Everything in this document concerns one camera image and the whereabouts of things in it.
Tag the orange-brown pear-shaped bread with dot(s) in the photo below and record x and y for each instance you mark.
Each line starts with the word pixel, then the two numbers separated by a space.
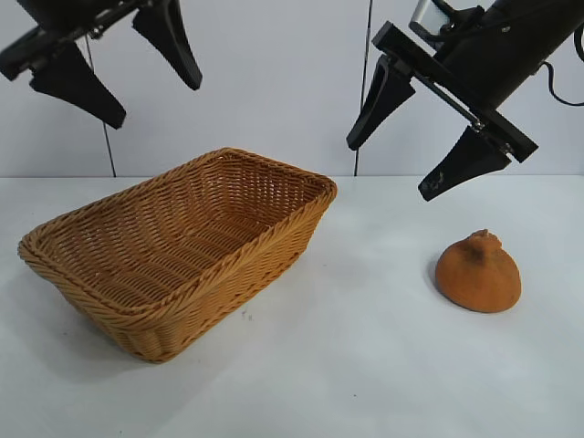
pixel 479 278

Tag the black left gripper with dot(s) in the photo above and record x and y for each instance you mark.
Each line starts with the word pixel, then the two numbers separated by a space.
pixel 68 23

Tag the woven wicker basket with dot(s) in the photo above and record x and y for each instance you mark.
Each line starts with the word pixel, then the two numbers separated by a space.
pixel 182 255

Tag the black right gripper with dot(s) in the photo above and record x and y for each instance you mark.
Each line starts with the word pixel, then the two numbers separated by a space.
pixel 493 59

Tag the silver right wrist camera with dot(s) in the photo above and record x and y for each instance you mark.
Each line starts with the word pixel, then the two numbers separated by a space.
pixel 429 18

